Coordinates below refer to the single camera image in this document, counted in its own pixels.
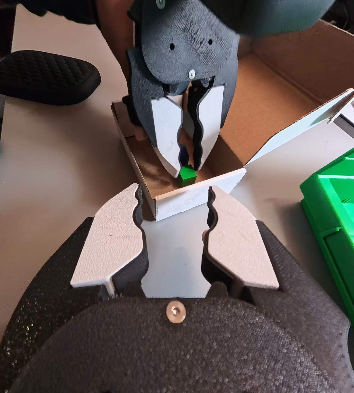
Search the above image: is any green plastic bin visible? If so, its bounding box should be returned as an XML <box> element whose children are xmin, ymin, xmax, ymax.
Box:
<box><xmin>300</xmin><ymin>144</ymin><xmax>354</xmax><ymax>362</ymax></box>

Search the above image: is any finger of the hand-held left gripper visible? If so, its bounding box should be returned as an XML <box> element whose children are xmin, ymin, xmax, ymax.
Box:
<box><xmin>150</xmin><ymin>95</ymin><xmax>184</xmax><ymax>178</ymax></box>
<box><xmin>183</xmin><ymin>84</ymin><xmax>226</xmax><ymax>171</ymax></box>

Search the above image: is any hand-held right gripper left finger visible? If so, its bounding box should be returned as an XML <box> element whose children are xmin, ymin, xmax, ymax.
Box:
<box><xmin>70</xmin><ymin>183</ymin><xmax>150</xmax><ymax>298</ymax></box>

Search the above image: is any small white cardboard box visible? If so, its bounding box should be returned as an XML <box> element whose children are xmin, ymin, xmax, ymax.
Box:
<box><xmin>111</xmin><ymin>18</ymin><xmax>354</xmax><ymax>222</ymax></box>

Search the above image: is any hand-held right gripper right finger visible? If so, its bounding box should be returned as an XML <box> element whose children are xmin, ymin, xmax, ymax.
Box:
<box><xmin>201</xmin><ymin>186</ymin><xmax>280</xmax><ymax>298</ymax></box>

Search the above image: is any green wooden cube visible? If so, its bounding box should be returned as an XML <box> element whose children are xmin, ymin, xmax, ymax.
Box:
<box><xmin>178</xmin><ymin>165</ymin><xmax>197</xmax><ymax>187</ymax></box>

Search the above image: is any person's left hand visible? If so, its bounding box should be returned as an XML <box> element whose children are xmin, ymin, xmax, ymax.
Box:
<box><xmin>122</xmin><ymin>95</ymin><xmax>149</xmax><ymax>142</ymax></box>

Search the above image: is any black armrest pad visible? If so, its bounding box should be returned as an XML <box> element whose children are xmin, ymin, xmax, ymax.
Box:
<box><xmin>0</xmin><ymin>51</ymin><xmax>101</xmax><ymax>106</ymax></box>

